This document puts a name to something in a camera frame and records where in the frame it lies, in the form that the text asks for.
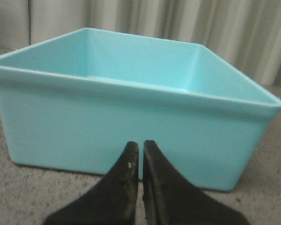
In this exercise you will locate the light blue plastic box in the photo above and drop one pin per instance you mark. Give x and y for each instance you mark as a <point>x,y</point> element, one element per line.
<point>72,102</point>

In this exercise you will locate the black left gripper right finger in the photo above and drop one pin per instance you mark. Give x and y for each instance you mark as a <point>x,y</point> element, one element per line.
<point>170,199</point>

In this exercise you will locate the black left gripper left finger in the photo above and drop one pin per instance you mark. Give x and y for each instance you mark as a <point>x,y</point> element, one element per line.
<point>112,201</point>

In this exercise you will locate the grey pleated curtain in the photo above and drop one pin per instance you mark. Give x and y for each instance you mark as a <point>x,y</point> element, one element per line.
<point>246,33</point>

